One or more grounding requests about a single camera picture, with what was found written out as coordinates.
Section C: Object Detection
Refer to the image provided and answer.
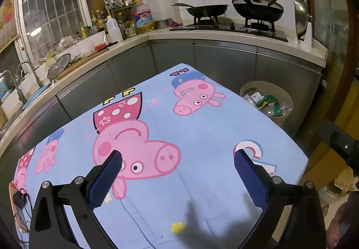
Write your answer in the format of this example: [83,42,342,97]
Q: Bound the black charger plug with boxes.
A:
[13,191,27,207]

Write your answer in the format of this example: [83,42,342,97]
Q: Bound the yellow cooking oil bottle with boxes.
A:
[132,3,155,35]

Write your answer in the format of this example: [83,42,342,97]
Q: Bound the black wok with glass lid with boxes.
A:
[232,0,284,22]

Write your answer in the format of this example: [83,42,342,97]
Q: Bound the barred window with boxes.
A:
[15,0,85,50]

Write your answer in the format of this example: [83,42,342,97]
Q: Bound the steel faucet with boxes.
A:
[15,61,38,98]
[0,71,24,104]

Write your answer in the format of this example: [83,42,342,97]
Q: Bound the row of sauce bottles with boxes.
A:
[80,9,107,39]

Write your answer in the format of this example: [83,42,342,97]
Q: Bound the fruit wall poster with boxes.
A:
[0,0,20,50]

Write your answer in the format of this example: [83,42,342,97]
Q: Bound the clear plastic bottle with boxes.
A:
[259,101,293,117]

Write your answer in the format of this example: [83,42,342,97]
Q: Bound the grey kitchen cabinet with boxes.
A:
[0,38,323,154]

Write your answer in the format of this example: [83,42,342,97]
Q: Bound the black gas stove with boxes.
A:
[169,17,289,42]

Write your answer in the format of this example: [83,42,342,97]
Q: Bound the orange power strip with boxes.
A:
[8,182,30,233]

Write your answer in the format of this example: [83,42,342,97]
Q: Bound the steel wok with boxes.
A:
[293,0,313,39]

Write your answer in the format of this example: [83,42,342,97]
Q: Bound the person's right forearm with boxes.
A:
[327,191,359,249]

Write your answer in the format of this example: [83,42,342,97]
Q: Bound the white plastic jug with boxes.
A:
[106,15,124,44]

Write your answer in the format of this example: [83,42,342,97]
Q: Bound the white plastic packet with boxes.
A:
[243,92,261,105]

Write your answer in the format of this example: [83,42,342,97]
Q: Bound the beige trash bin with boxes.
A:
[240,81,294,126]

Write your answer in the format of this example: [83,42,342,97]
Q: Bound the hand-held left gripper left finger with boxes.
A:
[29,150,124,249]

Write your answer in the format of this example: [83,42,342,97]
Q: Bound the large wooden cutting board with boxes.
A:
[57,50,110,79]

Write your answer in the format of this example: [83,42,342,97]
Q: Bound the cardboard scraps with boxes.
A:
[334,167,359,199]

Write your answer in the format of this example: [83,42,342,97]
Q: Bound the blue cartoon printed blanket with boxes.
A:
[11,63,308,249]

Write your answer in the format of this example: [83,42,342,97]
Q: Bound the red handled knife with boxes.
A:
[95,41,118,51]

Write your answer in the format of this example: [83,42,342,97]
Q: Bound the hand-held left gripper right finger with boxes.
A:
[234,149,327,249]

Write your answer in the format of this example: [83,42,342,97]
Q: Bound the blue white container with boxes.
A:
[0,75,9,101]

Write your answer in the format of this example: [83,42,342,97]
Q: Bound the white rectangular tray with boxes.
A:
[76,31,108,54]

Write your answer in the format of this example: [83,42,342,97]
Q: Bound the black frying pan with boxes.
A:
[172,3,229,18]

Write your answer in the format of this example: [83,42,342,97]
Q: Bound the round wire strainer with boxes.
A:
[47,53,72,80]

